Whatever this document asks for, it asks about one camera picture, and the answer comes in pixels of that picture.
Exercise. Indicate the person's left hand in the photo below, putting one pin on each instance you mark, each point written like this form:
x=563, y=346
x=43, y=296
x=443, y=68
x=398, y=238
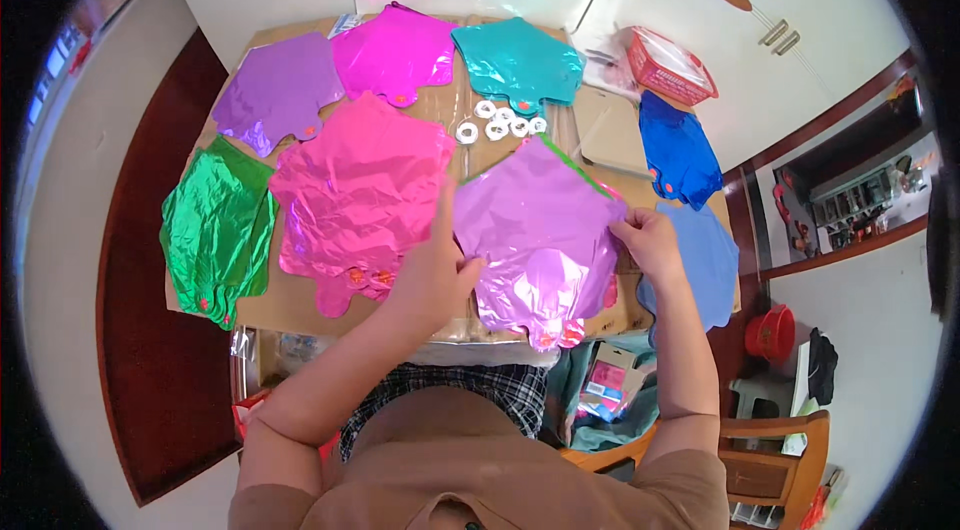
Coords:
x=427, y=282

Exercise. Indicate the person's right hand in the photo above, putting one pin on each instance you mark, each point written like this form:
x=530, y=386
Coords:
x=656, y=248

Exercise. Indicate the light purple foil balloon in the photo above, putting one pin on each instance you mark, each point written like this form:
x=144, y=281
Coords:
x=532, y=230

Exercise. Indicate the stack of pale blue balloons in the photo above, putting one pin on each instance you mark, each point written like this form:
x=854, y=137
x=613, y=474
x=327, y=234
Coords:
x=709, y=260

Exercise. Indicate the stack of dark blue balloons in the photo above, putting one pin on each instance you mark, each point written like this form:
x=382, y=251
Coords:
x=679, y=154

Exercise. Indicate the person's legs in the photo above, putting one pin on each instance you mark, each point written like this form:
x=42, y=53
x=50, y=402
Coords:
x=457, y=384

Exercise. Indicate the stack of pink foil balloons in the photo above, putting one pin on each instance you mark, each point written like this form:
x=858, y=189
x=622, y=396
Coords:
x=360, y=192

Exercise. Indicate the single pink foil balloon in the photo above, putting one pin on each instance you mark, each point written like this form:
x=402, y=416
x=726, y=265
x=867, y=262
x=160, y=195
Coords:
x=573, y=333

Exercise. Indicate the brown cardboard pieces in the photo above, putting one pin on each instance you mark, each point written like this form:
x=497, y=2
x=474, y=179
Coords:
x=611, y=132

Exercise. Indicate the packaged balloon set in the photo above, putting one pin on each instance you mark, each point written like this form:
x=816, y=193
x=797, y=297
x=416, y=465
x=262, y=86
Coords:
x=611, y=380

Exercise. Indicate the red bucket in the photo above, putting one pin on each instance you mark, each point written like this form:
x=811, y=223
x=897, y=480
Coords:
x=771, y=335

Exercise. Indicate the clear plastic wrap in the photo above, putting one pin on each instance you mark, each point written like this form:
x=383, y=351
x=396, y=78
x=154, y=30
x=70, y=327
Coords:
x=289, y=353

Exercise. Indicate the cluster of white ribbon rolls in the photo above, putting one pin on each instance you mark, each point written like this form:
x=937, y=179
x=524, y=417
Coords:
x=496, y=128

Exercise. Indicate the red plastic basket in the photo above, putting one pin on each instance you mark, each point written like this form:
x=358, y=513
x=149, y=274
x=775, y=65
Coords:
x=667, y=72

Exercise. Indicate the large cardboard sheet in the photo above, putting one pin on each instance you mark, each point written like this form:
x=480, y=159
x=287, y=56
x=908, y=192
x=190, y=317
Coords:
x=442, y=106

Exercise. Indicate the teal bag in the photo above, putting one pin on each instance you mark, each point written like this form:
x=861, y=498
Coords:
x=637, y=425

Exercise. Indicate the white stool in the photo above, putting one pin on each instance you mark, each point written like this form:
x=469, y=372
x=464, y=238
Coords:
x=757, y=399

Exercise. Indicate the clear plastic bags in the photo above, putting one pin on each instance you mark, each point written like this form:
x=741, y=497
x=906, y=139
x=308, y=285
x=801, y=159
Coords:
x=607, y=68

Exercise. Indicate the person's body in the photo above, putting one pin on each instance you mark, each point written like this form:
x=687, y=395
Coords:
x=480, y=477

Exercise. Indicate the black cloth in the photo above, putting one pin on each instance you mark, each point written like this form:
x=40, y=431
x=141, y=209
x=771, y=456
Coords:
x=822, y=368

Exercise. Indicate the cluttered shelf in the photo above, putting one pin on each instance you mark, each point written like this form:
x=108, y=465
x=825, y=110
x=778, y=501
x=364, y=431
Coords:
x=855, y=200

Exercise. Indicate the stack of green foil balloons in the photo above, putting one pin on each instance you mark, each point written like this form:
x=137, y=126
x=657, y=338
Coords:
x=217, y=230

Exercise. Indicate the stack of teal foil balloons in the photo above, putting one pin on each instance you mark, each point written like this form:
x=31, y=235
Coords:
x=517, y=64

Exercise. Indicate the stack of magenta foil balloons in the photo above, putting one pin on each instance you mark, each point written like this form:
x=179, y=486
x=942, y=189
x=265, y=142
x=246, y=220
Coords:
x=394, y=53

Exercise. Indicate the stack of violet foil balloons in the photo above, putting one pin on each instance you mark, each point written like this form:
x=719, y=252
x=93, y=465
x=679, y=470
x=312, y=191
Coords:
x=277, y=91

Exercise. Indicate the wooden chair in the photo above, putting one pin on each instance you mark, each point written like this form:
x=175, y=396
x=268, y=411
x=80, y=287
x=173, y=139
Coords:
x=772, y=470

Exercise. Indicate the window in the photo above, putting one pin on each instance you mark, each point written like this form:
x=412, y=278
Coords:
x=52, y=72

